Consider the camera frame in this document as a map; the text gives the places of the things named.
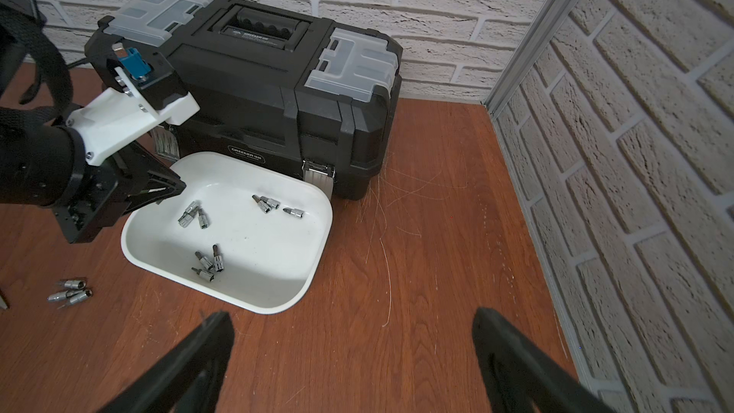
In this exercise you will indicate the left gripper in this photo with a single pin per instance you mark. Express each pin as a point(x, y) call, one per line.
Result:
point(98, 196)

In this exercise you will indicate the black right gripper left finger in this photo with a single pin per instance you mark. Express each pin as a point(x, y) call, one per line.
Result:
point(189, 378)

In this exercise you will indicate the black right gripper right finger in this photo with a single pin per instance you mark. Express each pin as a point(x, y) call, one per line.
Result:
point(519, 377)

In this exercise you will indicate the silver socket bit nine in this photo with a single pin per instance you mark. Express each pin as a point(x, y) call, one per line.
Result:
point(189, 214)

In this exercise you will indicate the silver socket bit ten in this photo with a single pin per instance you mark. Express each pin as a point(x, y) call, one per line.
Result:
point(203, 218)

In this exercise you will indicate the silver socket bit three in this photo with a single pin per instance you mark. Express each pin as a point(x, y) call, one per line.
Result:
point(74, 284)

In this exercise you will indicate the silver bit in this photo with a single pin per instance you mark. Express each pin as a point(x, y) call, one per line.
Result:
point(204, 274)
point(205, 261)

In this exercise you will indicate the dark bit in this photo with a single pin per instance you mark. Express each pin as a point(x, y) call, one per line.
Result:
point(218, 259)

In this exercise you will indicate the silver socket bit one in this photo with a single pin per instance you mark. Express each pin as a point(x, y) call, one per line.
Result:
point(261, 204)

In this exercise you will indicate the silver socket bit four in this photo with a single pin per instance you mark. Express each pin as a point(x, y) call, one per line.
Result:
point(296, 212)

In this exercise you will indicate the silver socket bit five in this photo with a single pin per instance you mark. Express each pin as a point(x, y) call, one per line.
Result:
point(62, 295)

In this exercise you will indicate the silver socket bit two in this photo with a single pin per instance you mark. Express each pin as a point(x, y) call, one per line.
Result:
point(272, 203)

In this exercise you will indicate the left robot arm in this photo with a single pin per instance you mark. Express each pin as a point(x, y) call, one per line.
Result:
point(85, 163)

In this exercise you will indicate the white plastic storage box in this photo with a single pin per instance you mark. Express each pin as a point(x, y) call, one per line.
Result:
point(270, 258)

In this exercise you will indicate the black plastic toolbox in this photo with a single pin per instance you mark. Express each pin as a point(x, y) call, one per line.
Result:
point(304, 96)

